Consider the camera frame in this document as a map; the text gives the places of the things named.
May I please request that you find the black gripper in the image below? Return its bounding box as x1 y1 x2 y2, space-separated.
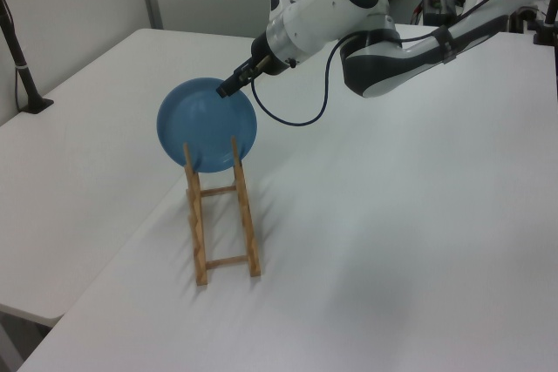
215 31 292 99

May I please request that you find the blue round plate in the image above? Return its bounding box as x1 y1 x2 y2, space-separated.
155 77 260 174

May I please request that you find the wooden plate rack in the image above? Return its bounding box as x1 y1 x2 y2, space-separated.
181 135 262 288

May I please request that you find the dark electronics box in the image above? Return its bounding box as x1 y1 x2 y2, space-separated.
423 0 459 25

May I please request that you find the small black device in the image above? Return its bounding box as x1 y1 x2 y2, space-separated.
509 5 540 35

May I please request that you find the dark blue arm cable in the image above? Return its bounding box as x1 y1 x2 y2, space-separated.
248 25 448 128

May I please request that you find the black camera stand pole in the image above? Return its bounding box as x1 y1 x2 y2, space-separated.
0 0 56 116

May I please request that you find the dark clamp mount pole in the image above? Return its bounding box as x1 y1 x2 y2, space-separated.
532 0 558 46

